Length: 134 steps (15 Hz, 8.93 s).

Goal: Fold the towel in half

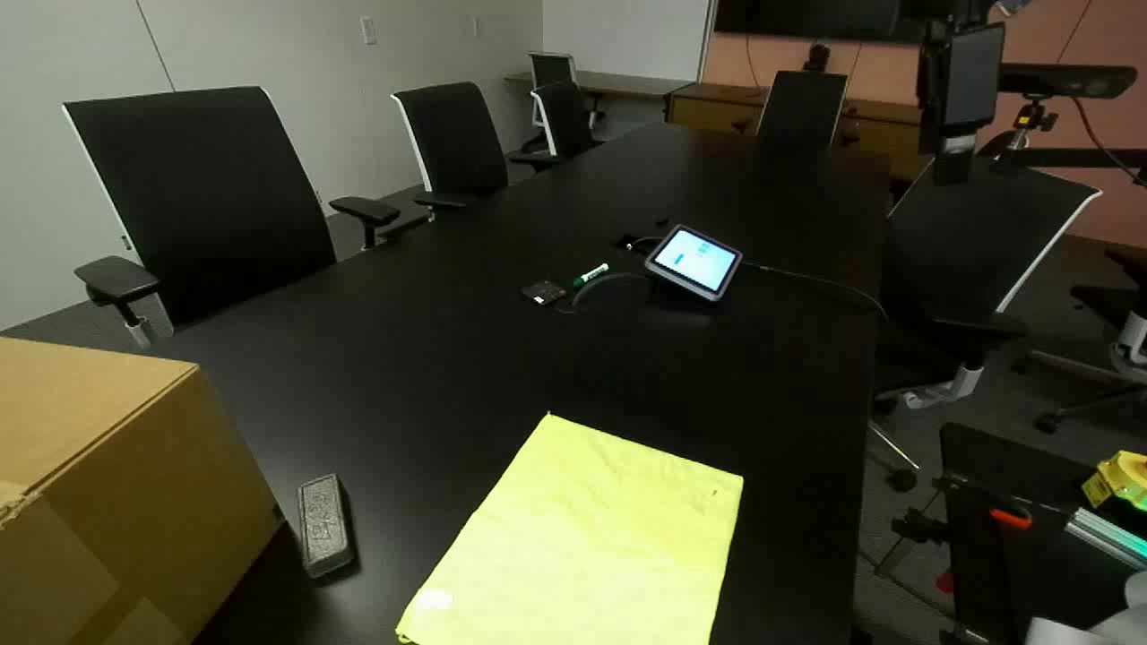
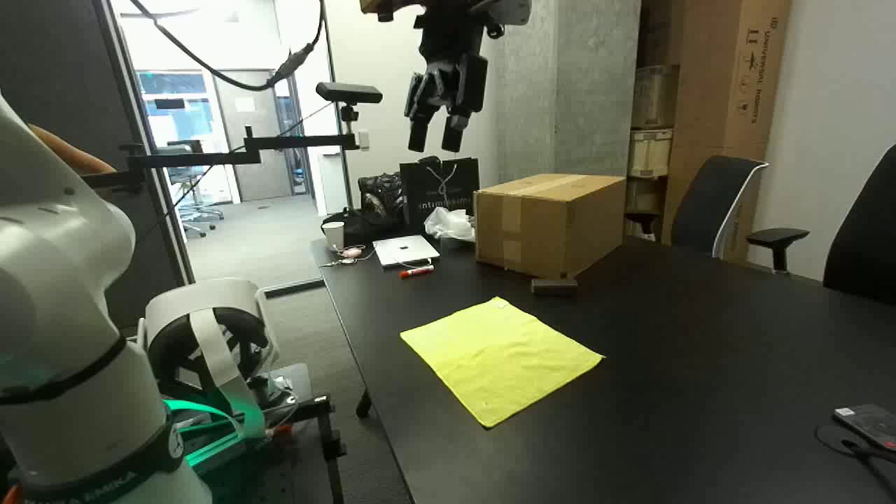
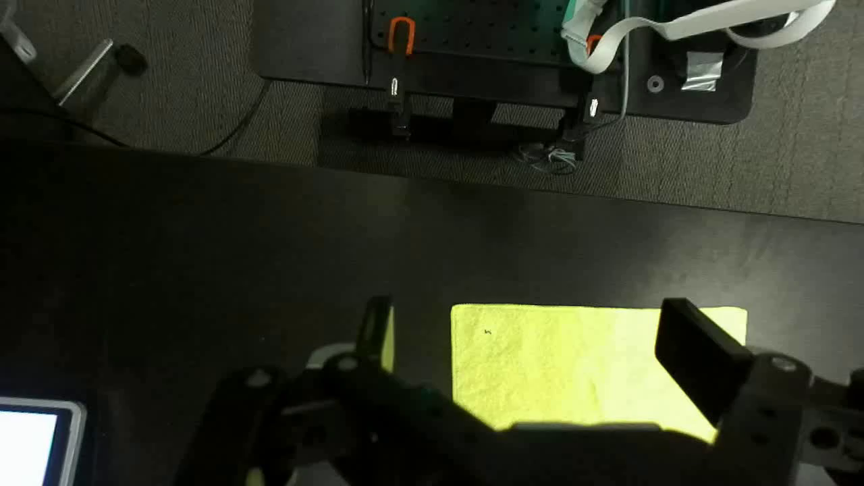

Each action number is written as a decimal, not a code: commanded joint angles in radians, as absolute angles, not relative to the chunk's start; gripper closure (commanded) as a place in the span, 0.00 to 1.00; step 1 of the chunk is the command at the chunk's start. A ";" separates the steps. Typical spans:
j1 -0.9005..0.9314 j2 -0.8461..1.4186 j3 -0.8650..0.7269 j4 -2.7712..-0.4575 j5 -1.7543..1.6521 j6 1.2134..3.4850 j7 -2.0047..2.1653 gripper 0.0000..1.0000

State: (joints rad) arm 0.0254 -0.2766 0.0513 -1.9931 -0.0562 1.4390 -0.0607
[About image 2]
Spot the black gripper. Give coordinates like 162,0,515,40
406,0,491,152

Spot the yellow towel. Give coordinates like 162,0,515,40
400,298,606,430

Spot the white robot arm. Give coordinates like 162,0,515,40
0,102,329,504

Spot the black equipment bag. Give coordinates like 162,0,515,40
360,158,479,229

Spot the white crumpled bag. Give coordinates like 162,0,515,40
423,207,476,245

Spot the white tablet device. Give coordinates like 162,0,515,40
372,236,440,270

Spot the white paper cup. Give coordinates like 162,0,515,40
323,222,346,255

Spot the brown cardboard box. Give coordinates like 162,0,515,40
475,173,624,277

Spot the red marker pen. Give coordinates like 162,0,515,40
399,267,434,280

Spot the tall cardboard box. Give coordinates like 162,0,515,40
624,0,797,270

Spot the black office chair right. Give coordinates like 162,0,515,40
823,145,896,305

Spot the smartphone on table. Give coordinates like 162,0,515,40
833,404,896,452

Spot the black camera on stand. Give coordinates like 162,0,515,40
318,82,385,103

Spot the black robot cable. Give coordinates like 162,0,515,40
130,0,330,95

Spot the black office chair white frame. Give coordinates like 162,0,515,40
669,155,769,260

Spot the robot base mount stand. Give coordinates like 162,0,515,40
139,280,346,504

